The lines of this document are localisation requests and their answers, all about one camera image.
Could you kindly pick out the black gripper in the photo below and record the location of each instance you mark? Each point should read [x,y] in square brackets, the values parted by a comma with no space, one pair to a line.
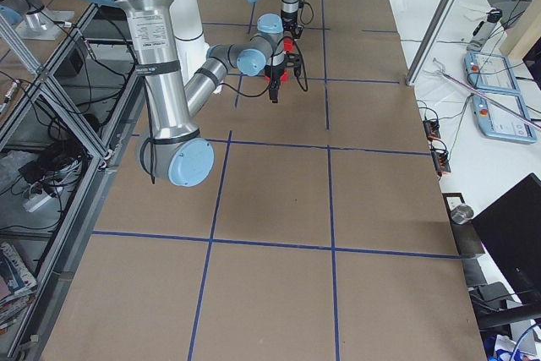
[290,25]
[275,73]

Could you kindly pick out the red block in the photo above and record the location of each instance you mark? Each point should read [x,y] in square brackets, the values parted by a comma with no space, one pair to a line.
[282,77]
[287,44]

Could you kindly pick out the teach pendant far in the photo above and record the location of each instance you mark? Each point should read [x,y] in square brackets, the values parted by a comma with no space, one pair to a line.
[487,71]

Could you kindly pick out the teach pendant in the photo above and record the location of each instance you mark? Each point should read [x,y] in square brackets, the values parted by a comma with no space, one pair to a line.
[487,71]
[495,123]

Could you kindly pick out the small metal cup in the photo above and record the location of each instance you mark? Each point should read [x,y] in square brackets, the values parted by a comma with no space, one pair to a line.
[462,214]

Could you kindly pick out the teach pendant near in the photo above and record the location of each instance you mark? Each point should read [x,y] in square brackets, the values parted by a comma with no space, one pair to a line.
[495,123]

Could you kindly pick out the white power strip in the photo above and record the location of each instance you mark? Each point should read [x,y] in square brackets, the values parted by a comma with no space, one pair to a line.
[37,200]

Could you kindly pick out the black monitor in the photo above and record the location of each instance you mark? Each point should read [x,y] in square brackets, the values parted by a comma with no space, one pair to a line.
[510,230]

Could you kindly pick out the stack of magazines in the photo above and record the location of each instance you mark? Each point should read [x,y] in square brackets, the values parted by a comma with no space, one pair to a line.
[18,286]

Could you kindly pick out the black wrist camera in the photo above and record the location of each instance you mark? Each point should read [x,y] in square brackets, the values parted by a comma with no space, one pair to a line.
[295,62]

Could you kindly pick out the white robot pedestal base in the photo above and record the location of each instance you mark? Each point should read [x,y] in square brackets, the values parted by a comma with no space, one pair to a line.
[189,36]

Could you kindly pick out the aluminium frame post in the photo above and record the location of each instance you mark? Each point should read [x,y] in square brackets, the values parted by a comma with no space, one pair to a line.
[429,40]

